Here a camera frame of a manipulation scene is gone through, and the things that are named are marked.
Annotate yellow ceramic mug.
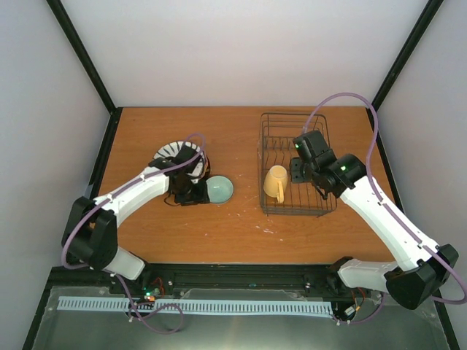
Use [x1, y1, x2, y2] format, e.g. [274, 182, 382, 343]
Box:
[263, 165, 288, 203]

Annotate green patterned small bowl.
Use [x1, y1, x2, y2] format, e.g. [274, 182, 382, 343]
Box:
[206, 176, 234, 204]

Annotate white plate with blue stripes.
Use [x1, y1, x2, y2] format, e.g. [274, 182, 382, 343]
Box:
[153, 141, 203, 180]

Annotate dark wire dish rack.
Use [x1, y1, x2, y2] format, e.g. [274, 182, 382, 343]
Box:
[258, 112, 337, 217]

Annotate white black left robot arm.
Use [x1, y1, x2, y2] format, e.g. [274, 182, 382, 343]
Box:
[61, 155, 210, 294]

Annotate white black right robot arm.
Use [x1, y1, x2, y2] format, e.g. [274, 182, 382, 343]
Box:
[293, 131, 459, 310]

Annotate dark striped bottom plate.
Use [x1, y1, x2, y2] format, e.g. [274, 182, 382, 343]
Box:
[196, 152, 211, 181]

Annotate small green-lit circuit board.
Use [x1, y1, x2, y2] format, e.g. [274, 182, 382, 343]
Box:
[144, 287, 165, 303]

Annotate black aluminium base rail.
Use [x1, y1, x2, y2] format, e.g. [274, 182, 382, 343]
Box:
[47, 262, 435, 303]

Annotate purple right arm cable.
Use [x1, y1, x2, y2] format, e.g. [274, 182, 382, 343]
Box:
[301, 91, 462, 326]

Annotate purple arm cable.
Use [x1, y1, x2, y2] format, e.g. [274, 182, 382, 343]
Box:
[301, 91, 462, 326]
[60, 132, 207, 334]

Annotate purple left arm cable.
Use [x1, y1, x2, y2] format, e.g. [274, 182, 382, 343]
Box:
[60, 132, 207, 334]

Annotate light blue slotted cable duct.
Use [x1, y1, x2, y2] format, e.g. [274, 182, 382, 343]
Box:
[56, 296, 333, 318]

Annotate black right frame post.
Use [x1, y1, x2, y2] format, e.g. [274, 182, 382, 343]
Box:
[367, 0, 445, 114]

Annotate black frame post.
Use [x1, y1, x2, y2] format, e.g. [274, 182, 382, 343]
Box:
[367, 0, 445, 114]
[45, 0, 117, 114]

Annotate black left frame post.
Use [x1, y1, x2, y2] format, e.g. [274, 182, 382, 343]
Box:
[45, 0, 117, 114]

